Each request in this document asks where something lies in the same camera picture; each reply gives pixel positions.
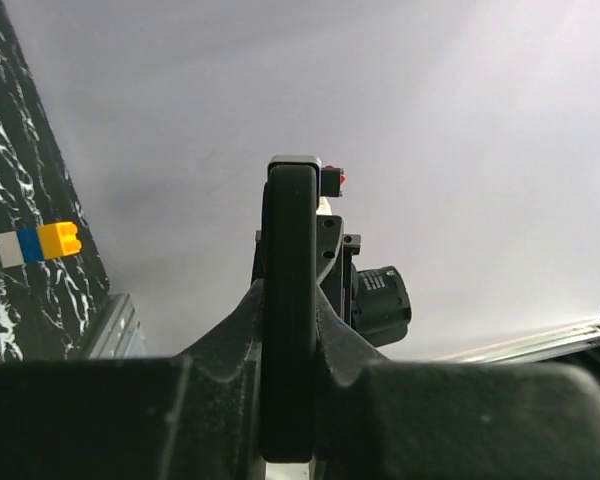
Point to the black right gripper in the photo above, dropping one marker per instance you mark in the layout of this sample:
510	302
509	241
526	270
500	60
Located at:
287	294

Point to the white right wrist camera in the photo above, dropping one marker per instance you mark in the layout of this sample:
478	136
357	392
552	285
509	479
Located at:
305	181

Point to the yellow and blue toy brick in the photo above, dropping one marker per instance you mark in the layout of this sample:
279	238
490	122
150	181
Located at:
39	244

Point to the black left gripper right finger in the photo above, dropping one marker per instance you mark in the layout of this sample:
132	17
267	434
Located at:
384	419

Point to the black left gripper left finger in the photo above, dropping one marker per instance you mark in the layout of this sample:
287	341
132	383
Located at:
190	416

